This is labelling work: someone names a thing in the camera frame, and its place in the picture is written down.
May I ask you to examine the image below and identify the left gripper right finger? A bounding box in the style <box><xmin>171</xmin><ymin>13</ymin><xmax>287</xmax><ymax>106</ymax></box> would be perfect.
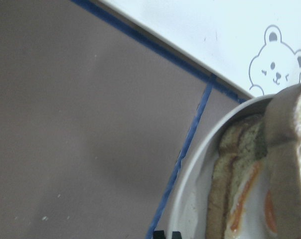
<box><xmin>171</xmin><ymin>231</ymin><xmax>181</xmax><ymax>239</ymax></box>

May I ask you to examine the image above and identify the white round plate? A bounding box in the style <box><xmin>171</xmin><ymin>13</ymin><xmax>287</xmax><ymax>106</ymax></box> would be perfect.
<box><xmin>166</xmin><ymin>95</ymin><xmax>273</xmax><ymax>239</ymax></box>

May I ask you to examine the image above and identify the white bear serving tray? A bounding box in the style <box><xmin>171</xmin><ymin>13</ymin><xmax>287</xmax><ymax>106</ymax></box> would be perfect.
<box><xmin>104</xmin><ymin>0</ymin><xmax>301</xmax><ymax>97</ymax></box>

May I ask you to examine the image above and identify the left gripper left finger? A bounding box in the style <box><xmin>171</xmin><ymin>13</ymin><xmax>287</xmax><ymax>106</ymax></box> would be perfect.
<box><xmin>153</xmin><ymin>230</ymin><xmax>165</xmax><ymax>239</ymax></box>

